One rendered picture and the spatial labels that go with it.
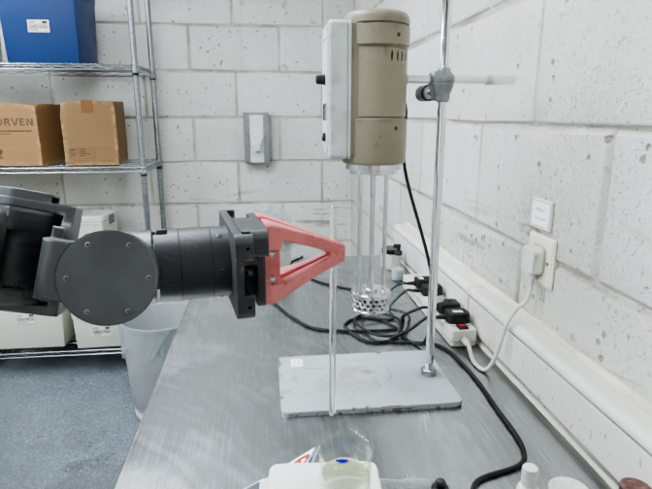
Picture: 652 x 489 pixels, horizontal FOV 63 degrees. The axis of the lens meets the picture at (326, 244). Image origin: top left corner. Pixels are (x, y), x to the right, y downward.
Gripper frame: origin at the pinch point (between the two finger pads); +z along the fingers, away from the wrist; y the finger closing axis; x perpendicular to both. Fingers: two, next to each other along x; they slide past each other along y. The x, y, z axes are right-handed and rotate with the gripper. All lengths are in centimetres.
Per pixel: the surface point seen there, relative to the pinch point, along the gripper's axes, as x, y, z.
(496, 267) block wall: 21, 49, 52
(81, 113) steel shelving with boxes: -7, 220, -45
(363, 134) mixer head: -7.7, 34.8, 16.0
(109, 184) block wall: 30, 255, -39
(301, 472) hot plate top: 26.6, 6.1, -1.5
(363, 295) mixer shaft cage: 18.8, 35.9, 17.1
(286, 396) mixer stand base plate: 35, 35, 4
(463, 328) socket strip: 32, 46, 43
